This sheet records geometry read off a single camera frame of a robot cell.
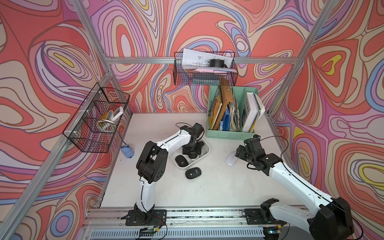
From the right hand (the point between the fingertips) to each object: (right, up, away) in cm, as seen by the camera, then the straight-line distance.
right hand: (243, 155), depth 84 cm
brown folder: (-9, +33, +1) cm, 35 cm away
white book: (+7, +28, +3) cm, 29 cm away
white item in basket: (-67, +23, -9) cm, 72 cm away
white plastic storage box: (-21, 0, +12) cm, 24 cm away
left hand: (-27, -1, +8) cm, 28 cm away
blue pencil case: (-68, +1, +5) cm, 69 cm away
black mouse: (-36, -5, +7) cm, 37 cm away
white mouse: (-5, -4, +9) cm, 11 cm away
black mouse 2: (-29, -11, +3) cm, 31 cm away
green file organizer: (-4, +25, +9) cm, 27 cm away
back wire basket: (-22, +50, +18) cm, 58 cm away
